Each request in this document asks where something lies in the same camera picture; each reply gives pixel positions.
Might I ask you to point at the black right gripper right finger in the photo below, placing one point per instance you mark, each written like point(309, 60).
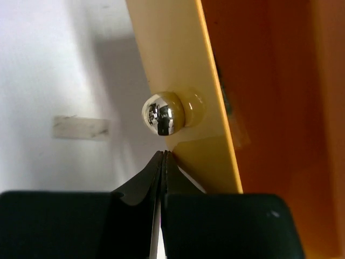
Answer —
point(199, 225)

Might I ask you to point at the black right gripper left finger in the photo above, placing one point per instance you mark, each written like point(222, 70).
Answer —
point(119, 224)

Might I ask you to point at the white rectangular eraser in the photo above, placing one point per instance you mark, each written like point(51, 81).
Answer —
point(73, 127)

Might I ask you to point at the round cream drawer organizer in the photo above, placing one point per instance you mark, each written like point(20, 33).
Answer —
point(249, 96)

